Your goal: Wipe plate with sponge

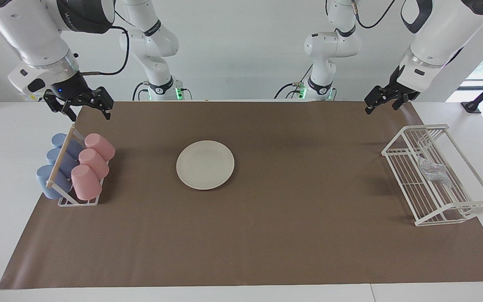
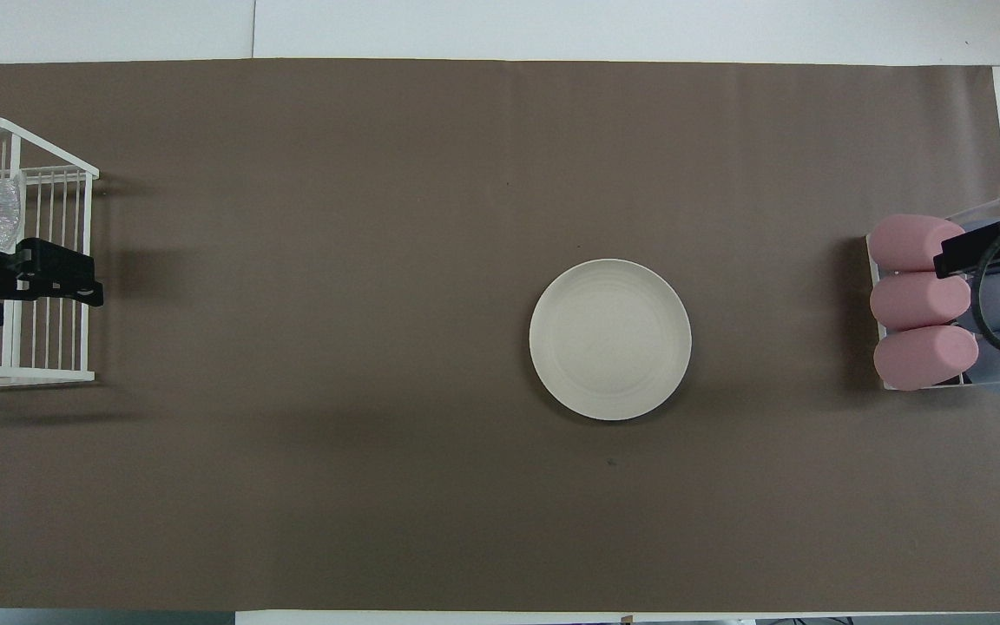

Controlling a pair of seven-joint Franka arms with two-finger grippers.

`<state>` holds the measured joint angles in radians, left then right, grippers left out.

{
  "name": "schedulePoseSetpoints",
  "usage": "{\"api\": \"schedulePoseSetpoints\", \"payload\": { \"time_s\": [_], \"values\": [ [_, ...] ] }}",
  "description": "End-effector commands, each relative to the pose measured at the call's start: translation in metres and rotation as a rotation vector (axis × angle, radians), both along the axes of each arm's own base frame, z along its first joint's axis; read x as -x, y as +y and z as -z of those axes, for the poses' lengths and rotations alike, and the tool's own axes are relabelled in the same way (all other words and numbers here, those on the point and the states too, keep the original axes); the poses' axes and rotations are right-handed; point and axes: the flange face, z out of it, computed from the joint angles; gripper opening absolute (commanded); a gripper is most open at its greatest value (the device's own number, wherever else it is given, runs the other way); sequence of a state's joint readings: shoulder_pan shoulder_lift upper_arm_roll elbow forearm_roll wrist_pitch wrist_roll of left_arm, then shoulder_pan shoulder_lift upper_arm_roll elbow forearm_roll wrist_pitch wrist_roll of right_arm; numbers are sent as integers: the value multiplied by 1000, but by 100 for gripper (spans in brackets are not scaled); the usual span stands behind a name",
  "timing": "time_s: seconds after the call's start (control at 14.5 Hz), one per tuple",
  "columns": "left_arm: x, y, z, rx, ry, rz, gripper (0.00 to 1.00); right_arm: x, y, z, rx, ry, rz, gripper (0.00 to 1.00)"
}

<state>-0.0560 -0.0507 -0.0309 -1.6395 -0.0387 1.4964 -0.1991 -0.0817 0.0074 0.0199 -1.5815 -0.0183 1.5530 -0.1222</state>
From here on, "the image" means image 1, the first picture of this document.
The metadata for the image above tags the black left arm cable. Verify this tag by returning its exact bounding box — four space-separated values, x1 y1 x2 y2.
353 0 397 30

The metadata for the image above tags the clear plastic bag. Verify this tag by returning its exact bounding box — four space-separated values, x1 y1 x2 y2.
418 156 453 187

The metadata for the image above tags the white wire dish rack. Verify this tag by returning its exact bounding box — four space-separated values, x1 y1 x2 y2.
381 124 483 227

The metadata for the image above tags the black base cable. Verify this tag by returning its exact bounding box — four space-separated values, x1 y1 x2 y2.
132 81 150 101
274 65 314 100

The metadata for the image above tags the cream round plate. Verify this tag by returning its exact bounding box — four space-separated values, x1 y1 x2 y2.
176 140 235 190

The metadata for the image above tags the blue plastic cup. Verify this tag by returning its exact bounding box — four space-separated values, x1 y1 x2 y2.
36 164 73 200
51 133 83 159
46 148 78 179

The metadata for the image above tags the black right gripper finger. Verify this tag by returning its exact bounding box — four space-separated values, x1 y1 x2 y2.
81 87 114 121
44 92 77 122

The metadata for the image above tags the brown table mat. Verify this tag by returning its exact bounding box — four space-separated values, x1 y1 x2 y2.
0 101 483 290

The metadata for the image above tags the pink plastic cup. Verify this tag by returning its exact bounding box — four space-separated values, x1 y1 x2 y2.
71 164 103 200
78 148 110 180
84 133 116 162

